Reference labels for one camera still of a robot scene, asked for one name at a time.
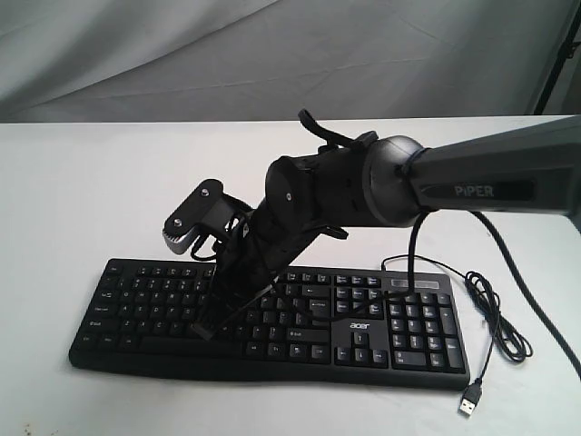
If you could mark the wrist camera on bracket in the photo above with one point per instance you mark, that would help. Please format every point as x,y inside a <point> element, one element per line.
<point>207,212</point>

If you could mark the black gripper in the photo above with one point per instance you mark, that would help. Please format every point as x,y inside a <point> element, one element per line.
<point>246,265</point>

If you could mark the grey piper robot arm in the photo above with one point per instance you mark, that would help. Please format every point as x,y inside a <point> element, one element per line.
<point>391,182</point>

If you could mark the black acer keyboard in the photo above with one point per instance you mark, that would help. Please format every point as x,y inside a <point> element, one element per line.
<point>324,325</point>

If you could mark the black tripod stand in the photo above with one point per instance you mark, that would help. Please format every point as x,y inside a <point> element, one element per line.
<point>566,51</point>

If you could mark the grey backdrop cloth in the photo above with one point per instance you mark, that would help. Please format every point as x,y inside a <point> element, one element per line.
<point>169,61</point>

